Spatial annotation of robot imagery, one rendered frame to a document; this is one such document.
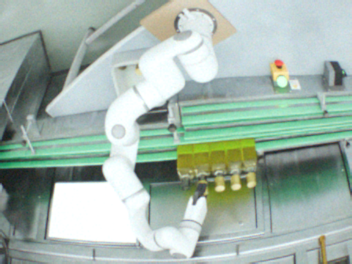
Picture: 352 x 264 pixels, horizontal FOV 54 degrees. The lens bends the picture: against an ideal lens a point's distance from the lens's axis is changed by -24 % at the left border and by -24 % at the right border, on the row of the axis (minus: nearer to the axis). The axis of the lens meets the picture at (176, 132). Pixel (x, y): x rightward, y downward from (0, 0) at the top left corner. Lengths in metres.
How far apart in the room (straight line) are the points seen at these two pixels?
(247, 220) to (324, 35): 0.82
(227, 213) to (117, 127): 0.57
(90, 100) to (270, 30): 0.81
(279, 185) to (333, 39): 0.69
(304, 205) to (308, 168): 0.20
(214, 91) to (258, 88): 0.17
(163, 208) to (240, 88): 0.53
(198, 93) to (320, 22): 0.63
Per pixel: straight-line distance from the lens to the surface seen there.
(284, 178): 1.71
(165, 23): 1.49
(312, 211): 1.61
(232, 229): 1.53
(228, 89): 1.61
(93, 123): 1.74
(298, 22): 1.56
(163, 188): 1.68
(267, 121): 1.61
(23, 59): 2.17
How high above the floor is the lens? 2.07
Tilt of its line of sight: 46 degrees down
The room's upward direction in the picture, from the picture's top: 179 degrees counter-clockwise
